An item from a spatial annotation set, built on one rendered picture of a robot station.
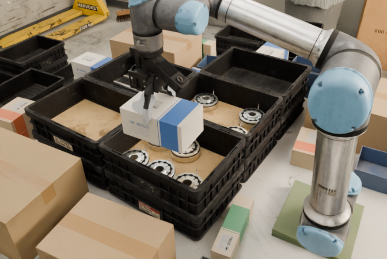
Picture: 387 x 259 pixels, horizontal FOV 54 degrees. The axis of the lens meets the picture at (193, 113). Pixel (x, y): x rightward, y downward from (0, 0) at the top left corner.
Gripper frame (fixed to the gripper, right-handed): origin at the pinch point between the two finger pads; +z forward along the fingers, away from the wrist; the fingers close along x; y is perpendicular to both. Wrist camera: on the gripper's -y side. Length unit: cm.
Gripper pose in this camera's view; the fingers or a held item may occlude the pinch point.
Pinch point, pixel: (162, 114)
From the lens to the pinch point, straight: 108.7
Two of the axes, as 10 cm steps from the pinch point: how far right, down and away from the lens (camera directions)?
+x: -4.9, 5.1, -7.1
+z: 0.3, 8.2, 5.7
